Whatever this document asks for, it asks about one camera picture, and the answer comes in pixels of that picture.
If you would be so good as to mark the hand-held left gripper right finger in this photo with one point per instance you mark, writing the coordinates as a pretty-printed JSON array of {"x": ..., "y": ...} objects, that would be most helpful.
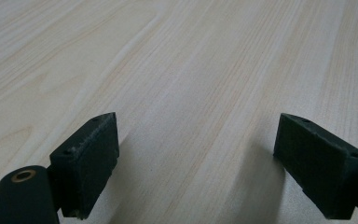
[{"x": 320, "y": 168}]

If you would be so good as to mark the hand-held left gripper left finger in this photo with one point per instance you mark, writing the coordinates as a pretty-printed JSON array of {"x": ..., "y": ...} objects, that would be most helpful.
[{"x": 85, "y": 165}]

